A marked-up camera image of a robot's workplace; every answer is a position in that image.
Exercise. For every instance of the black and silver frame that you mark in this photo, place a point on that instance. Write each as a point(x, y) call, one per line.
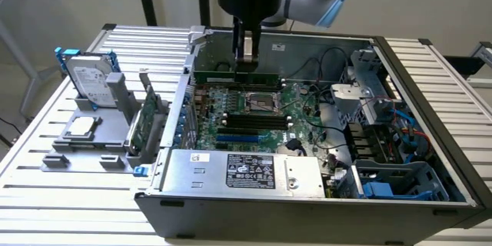
point(466, 63)

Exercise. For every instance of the metal CPU socket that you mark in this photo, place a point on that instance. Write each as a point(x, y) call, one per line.
point(261, 102)

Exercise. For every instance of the black upright post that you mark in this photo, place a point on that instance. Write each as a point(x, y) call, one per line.
point(148, 7)
point(204, 7)

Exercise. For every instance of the silver CPU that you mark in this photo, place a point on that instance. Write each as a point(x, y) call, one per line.
point(84, 126)

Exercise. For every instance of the silver hard disk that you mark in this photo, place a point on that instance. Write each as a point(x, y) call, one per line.
point(89, 81)

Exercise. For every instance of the black open PC case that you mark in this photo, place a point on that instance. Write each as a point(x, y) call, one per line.
point(268, 217)

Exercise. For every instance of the blue disk caddy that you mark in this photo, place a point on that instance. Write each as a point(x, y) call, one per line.
point(113, 61)

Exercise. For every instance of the blue plastic drive bay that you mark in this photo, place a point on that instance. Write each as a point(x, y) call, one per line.
point(406, 177)

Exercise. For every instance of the green graphics card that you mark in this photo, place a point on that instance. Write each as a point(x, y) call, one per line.
point(148, 113)

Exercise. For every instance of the green RAM stick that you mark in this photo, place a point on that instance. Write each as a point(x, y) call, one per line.
point(214, 76)

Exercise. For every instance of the blue expansion slot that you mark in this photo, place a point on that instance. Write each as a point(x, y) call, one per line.
point(236, 138)

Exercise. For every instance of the small blue plastic clip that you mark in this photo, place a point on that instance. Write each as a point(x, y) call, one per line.
point(141, 171)

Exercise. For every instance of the black RAM slot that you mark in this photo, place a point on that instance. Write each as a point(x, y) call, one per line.
point(253, 123)
point(253, 115)
point(253, 127)
point(253, 119)

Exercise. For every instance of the green motherboard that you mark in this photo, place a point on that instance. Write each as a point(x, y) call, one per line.
point(300, 119)

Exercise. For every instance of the grey plastic bracket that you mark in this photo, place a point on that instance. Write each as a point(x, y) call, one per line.
point(348, 90)

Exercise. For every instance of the grey parts rack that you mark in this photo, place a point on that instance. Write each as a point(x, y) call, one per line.
point(110, 130)

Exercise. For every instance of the silver power supply unit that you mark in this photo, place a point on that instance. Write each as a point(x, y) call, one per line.
point(214, 177)

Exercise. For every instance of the grey metal disk bay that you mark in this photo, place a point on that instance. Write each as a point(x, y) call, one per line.
point(365, 67)

